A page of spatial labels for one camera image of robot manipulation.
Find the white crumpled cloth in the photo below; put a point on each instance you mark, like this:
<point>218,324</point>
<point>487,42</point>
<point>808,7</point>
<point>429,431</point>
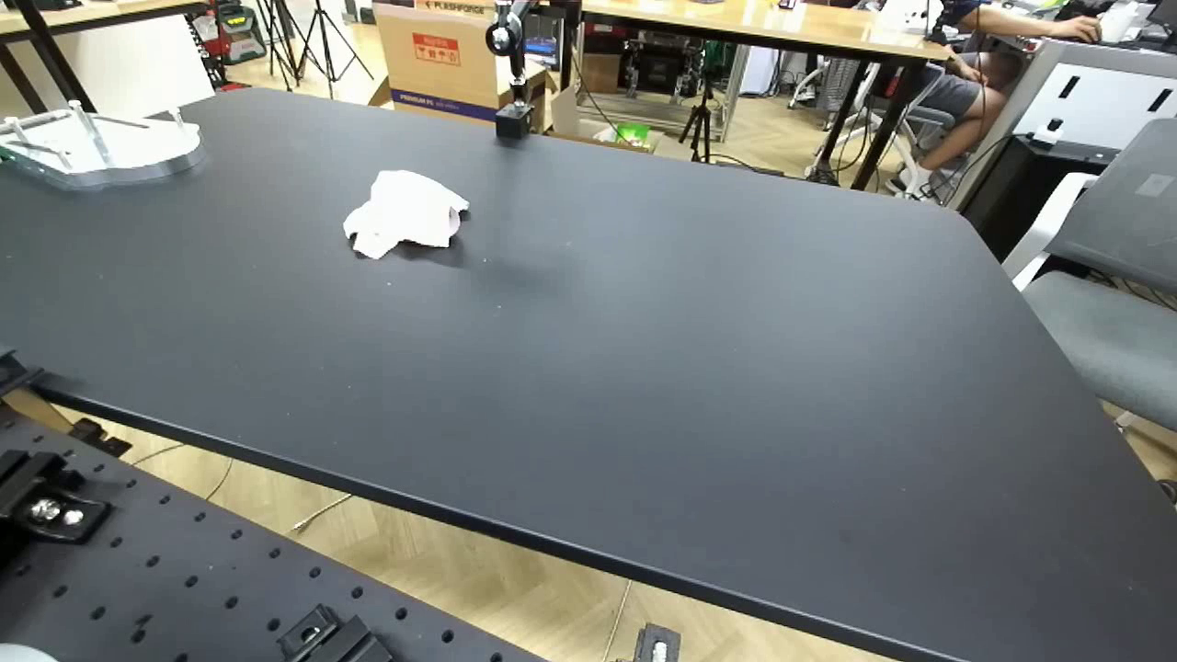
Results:
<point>403,209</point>

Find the small black tripod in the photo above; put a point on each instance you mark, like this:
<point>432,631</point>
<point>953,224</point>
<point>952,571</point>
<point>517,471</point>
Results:
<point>700,125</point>

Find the cardboard box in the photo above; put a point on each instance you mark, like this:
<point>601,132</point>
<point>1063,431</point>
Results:
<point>437,61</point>

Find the wooden desk background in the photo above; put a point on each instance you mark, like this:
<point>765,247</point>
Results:
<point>799,26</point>

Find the seated person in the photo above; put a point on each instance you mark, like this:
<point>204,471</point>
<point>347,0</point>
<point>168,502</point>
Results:
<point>964,94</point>

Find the grey office chair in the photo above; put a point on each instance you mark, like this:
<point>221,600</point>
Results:
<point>1111,276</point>

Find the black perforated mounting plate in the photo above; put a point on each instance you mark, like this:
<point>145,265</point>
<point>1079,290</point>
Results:
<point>107,566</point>

